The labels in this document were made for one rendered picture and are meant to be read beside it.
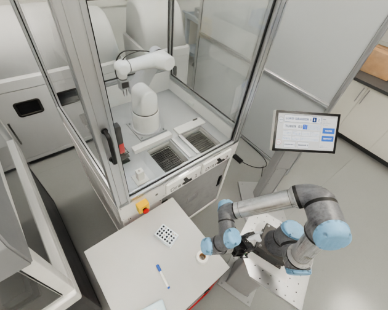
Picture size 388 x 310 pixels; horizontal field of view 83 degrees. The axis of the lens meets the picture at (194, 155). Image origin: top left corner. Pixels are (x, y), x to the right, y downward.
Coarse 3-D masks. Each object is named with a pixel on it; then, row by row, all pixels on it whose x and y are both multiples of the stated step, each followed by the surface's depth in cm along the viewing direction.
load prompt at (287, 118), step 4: (288, 116) 166; (292, 116) 166; (296, 116) 166; (300, 116) 166; (304, 116) 167; (308, 116) 167; (312, 116) 167; (284, 120) 166; (288, 120) 166; (292, 120) 166; (296, 120) 167; (300, 120) 167; (304, 120) 167; (308, 120) 167; (312, 120) 168; (316, 120) 168; (320, 120) 168
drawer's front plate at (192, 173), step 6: (198, 168) 154; (186, 174) 149; (192, 174) 153; (198, 174) 160; (174, 180) 145; (180, 180) 148; (168, 186) 142; (174, 186) 148; (180, 186) 154; (168, 192) 147
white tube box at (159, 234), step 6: (162, 228) 136; (168, 228) 136; (156, 234) 133; (162, 234) 133; (168, 234) 135; (174, 234) 134; (162, 240) 131; (168, 240) 131; (174, 240) 131; (168, 246) 131
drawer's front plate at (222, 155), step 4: (224, 152) 167; (228, 152) 170; (216, 156) 163; (220, 156) 165; (224, 156) 170; (228, 156) 175; (212, 160) 160; (216, 160) 164; (204, 164) 157; (208, 164) 160; (212, 164) 165; (216, 164) 170; (204, 168) 160; (204, 172) 165
